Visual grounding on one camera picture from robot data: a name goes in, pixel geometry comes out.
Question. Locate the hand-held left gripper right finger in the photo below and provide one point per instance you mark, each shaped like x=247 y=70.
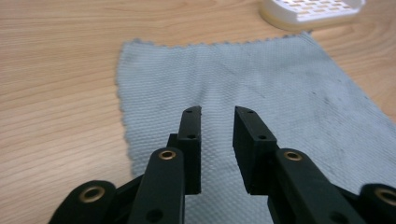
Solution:
x=255 y=155

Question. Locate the grey-blue cleaning cloth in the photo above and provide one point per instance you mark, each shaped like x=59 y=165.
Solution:
x=249 y=84

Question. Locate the white slotted soap dish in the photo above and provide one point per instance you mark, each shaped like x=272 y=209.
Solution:
x=311 y=12

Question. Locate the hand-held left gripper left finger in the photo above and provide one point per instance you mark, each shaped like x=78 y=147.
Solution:
x=190 y=155

